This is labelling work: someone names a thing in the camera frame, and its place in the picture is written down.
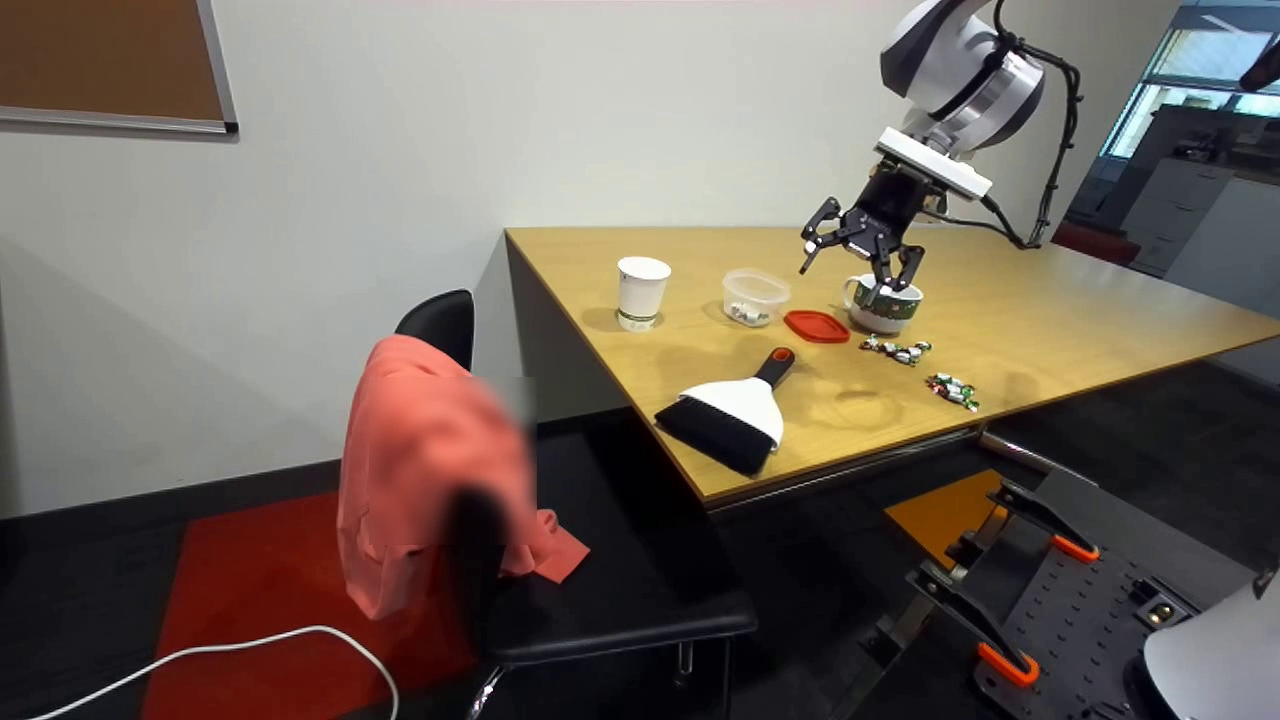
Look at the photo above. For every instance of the black office chair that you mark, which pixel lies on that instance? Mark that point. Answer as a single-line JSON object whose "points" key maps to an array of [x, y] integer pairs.
{"points": [[601, 534]]}

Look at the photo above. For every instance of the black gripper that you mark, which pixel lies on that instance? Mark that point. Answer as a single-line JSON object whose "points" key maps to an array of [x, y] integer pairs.
{"points": [[888, 200]]}

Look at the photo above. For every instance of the red background chair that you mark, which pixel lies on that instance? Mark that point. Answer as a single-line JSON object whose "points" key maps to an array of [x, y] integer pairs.
{"points": [[1098, 243]]}

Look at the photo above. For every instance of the red plastic lid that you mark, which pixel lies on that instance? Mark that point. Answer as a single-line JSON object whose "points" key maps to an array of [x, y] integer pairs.
{"points": [[818, 324]]}

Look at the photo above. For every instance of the green white sweet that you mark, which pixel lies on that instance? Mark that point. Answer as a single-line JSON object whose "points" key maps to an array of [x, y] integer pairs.
{"points": [[879, 345], [975, 400], [942, 382], [898, 350], [920, 354], [959, 393]]}

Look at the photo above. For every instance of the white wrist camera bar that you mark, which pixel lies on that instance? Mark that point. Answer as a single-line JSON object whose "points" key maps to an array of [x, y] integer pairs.
{"points": [[934, 163]]}

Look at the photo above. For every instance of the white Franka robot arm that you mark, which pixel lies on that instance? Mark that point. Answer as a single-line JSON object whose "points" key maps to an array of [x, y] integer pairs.
{"points": [[953, 65]]}

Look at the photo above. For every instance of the orange-red jacket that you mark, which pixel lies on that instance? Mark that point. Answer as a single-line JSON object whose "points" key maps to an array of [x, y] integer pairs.
{"points": [[415, 465]]}

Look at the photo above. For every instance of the green white christmas mug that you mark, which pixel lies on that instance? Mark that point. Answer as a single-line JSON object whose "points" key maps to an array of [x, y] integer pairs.
{"points": [[882, 315]]}

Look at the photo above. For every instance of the white paper cup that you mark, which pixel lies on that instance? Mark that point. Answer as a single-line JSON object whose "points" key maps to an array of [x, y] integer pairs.
{"points": [[640, 291]]}

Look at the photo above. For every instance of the clear plastic container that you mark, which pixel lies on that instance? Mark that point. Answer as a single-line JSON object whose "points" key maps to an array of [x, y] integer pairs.
{"points": [[755, 296]]}

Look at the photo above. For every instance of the white rounded object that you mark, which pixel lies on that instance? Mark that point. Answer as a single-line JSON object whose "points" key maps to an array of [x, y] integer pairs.
{"points": [[1224, 662]]}

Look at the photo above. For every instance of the black cart with orange clips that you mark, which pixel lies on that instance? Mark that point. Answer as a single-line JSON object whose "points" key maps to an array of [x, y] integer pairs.
{"points": [[1064, 613]]}

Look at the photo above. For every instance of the cork notice board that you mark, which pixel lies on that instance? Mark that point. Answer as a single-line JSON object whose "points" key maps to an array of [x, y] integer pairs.
{"points": [[105, 52]]}

